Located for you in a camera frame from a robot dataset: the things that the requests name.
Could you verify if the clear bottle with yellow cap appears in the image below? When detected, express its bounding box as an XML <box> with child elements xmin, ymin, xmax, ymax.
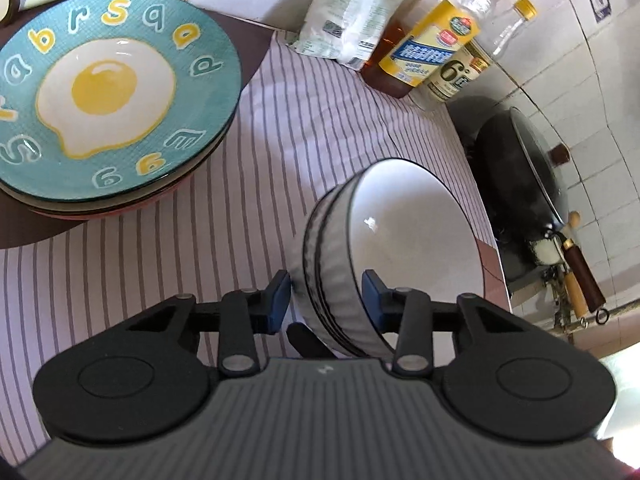
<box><xmin>414</xmin><ymin>0</ymin><xmax>538</xmax><ymax>112</ymax></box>

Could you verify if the pink striped tablecloth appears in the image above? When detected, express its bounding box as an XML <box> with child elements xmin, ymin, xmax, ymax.
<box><xmin>0</xmin><ymin>30</ymin><xmax>501</xmax><ymax>431</ymax></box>

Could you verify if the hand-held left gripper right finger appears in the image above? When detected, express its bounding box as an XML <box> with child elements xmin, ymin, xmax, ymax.
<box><xmin>361</xmin><ymin>269</ymin><xmax>523</xmax><ymax>380</ymax></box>

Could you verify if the dark brown mat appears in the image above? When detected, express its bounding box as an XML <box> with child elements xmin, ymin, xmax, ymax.
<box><xmin>0</xmin><ymin>2</ymin><xmax>277</xmax><ymax>251</ymax></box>

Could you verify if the white plastic packet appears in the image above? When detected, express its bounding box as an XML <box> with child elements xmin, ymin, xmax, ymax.
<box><xmin>289</xmin><ymin>0</ymin><xmax>420</xmax><ymax>72</ymax></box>

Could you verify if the oil bottle with yellow label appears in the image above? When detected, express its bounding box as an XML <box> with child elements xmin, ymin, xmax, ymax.
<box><xmin>378</xmin><ymin>0</ymin><xmax>519</xmax><ymax>92</ymax></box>

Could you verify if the black wok with lid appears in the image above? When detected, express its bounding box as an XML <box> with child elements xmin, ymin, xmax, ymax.
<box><xmin>472</xmin><ymin>105</ymin><xmax>572</xmax><ymax>282</ymax></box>

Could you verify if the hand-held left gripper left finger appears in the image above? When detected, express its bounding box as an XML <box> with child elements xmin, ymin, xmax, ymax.
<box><xmin>125</xmin><ymin>270</ymin><xmax>292</xmax><ymax>377</ymax></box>

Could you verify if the dark wooden wok handle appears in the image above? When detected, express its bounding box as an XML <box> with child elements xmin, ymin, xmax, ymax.
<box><xmin>561</xmin><ymin>239</ymin><xmax>607</xmax><ymax>312</ymax></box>

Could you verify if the light wooden utensil handle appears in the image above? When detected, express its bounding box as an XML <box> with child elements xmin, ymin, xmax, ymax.
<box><xmin>564</xmin><ymin>270</ymin><xmax>590</xmax><ymax>319</ymax></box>

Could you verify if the teal plate with egg print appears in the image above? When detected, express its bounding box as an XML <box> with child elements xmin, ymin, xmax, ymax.
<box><xmin>0</xmin><ymin>0</ymin><xmax>244</xmax><ymax>206</ymax></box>

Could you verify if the brown sauce bottle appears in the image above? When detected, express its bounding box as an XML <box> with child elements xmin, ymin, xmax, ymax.
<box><xmin>361</xmin><ymin>0</ymin><xmax>426</xmax><ymax>99</ymax></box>

